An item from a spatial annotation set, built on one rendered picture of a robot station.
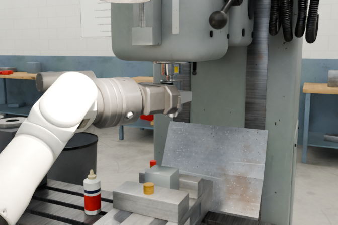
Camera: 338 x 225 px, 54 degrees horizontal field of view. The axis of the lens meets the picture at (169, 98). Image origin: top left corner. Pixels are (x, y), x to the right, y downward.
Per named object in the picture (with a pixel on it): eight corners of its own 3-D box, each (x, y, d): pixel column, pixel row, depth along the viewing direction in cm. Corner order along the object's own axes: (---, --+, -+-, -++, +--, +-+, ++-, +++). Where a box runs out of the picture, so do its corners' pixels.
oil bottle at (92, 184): (94, 217, 79) (93, 173, 78) (81, 213, 81) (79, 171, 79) (104, 209, 83) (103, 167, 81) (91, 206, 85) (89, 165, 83)
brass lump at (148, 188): (151, 196, 66) (151, 187, 66) (141, 194, 67) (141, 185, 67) (156, 191, 68) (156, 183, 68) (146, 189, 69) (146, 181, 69)
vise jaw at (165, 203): (178, 223, 63) (178, 204, 62) (112, 208, 69) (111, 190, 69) (189, 210, 68) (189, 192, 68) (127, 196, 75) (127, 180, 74)
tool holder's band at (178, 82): (186, 85, 68) (186, 80, 68) (165, 86, 66) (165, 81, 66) (177, 83, 72) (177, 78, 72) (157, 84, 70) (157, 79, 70)
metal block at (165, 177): (169, 203, 70) (169, 176, 69) (144, 197, 73) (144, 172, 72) (178, 193, 75) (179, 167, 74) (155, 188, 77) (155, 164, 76)
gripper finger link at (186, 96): (189, 103, 70) (167, 106, 66) (189, 88, 69) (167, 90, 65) (194, 104, 69) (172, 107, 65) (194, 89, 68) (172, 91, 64)
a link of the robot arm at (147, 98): (181, 76, 62) (129, 79, 54) (180, 126, 63) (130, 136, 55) (141, 73, 71) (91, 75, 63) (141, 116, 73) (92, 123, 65)
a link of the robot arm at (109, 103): (130, 108, 55) (65, 117, 47) (105, 140, 62) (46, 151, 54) (105, 56, 59) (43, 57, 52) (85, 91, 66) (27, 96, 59)
